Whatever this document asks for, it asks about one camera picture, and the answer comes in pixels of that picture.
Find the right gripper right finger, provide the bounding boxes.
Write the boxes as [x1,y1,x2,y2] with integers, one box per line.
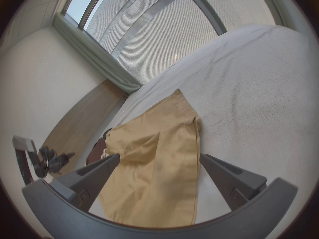
[199,153,268,212]

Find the bed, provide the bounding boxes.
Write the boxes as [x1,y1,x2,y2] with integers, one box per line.
[41,23,316,227]

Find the grey-green curtain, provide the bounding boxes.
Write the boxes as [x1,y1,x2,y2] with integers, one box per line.
[53,13,142,94]

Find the brown garment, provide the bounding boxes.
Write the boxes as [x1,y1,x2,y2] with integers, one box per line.
[86,137,110,165]

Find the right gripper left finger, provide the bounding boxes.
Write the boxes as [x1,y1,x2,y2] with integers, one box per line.
[51,154,120,211]

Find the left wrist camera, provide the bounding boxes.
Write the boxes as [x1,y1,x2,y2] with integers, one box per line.
[39,146,57,157]

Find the window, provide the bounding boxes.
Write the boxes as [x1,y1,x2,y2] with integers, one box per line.
[61,0,287,85]

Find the tan shorts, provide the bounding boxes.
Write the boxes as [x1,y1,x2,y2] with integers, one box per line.
[98,89,202,227]

